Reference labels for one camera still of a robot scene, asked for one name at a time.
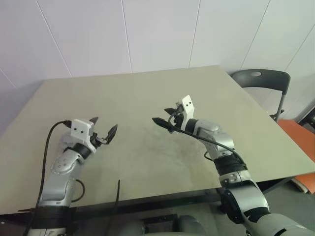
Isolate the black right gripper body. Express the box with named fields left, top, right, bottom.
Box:
left=171, top=110, right=186, bottom=129

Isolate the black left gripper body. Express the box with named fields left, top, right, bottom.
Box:
left=89, top=132, right=109, bottom=148

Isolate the black zip tie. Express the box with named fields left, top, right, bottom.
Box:
left=112, top=179, right=122, bottom=218

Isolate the black folding chair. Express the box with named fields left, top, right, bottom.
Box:
left=230, top=69, right=291, bottom=122

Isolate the dark grey rounded hump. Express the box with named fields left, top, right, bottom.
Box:
left=178, top=215, right=206, bottom=234

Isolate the orange curved board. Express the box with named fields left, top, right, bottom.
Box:
left=291, top=173, right=315, bottom=195

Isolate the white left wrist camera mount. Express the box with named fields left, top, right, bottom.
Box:
left=69, top=119, right=97, bottom=152

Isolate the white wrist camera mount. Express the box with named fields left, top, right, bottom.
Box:
left=69, top=119, right=97, bottom=152
left=175, top=94, right=195, bottom=130

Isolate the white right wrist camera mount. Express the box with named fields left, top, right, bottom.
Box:
left=175, top=94, right=195, bottom=130

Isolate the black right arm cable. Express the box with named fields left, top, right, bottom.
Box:
left=168, top=114, right=248, bottom=170

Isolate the black table frame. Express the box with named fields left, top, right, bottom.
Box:
left=68, top=177, right=295, bottom=218

